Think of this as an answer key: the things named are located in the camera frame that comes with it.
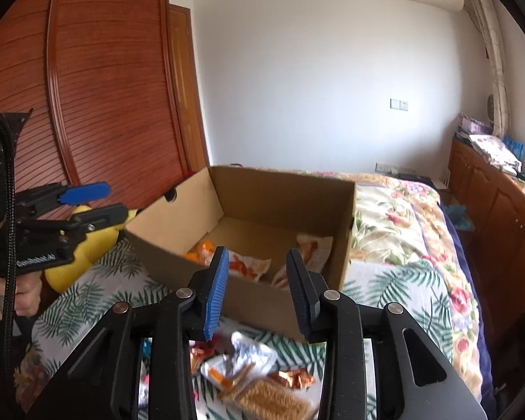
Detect person's left hand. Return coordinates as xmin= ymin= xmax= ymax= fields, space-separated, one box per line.
xmin=0 ymin=269 xmax=43 ymax=321

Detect dark blue bed sheet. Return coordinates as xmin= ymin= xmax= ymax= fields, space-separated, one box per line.
xmin=437 ymin=203 xmax=496 ymax=420

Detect cream patterned curtain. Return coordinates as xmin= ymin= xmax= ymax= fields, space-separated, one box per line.
xmin=459 ymin=0 xmax=510 ymax=138

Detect yellow plush toy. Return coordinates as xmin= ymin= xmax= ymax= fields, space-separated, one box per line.
xmin=44 ymin=205 xmax=141 ymax=294

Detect beige biscuit snack packet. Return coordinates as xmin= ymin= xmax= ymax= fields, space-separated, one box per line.
xmin=221 ymin=378 xmax=313 ymax=420

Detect blue packets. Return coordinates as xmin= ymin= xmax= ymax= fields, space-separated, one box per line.
xmin=503 ymin=136 xmax=525 ymax=159

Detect teal cloth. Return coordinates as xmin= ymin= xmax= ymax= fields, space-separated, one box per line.
xmin=446 ymin=203 xmax=473 ymax=231

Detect green leaf print blanket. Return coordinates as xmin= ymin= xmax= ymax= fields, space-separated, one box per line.
xmin=15 ymin=238 xmax=456 ymax=420

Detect folded floral cloth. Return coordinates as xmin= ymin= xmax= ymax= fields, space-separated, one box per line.
xmin=469 ymin=133 xmax=522 ymax=172

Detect purple box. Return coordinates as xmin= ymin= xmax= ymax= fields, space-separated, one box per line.
xmin=457 ymin=114 xmax=493 ymax=136

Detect brown cardboard box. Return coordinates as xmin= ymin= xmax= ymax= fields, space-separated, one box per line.
xmin=125 ymin=165 xmax=357 ymax=342

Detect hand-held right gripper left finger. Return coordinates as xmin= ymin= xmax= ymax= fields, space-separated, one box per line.
xmin=28 ymin=246 xmax=230 ymax=420

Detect black braided cable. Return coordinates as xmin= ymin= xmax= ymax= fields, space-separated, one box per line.
xmin=0 ymin=107 xmax=23 ymax=386

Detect floral blanket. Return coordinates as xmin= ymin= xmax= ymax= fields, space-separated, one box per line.
xmin=345 ymin=170 xmax=484 ymax=403

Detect red orange snack wrapper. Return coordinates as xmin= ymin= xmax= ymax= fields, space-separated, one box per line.
xmin=188 ymin=343 xmax=219 ymax=375

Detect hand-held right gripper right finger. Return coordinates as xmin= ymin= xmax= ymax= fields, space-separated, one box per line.
xmin=285 ymin=248 xmax=488 ymax=420

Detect brown wooden cabinet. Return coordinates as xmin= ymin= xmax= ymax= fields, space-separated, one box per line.
xmin=446 ymin=135 xmax=525 ymax=359

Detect white orange snack packet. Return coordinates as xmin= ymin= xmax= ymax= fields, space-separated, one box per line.
xmin=296 ymin=234 xmax=334 ymax=272
xmin=225 ymin=249 xmax=272 ymax=281

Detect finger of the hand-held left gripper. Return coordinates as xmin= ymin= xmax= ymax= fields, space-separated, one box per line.
xmin=16 ymin=182 xmax=112 ymax=216
xmin=25 ymin=203 xmax=139 ymax=246

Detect copper foil snack wrapper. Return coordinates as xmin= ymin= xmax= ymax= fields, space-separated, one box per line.
xmin=267 ymin=368 xmax=316 ymax=390

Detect red-brown wooden wardrobe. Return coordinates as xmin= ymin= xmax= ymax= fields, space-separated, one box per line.
xmin=0 ymin=0 xmax=211 ymax=211

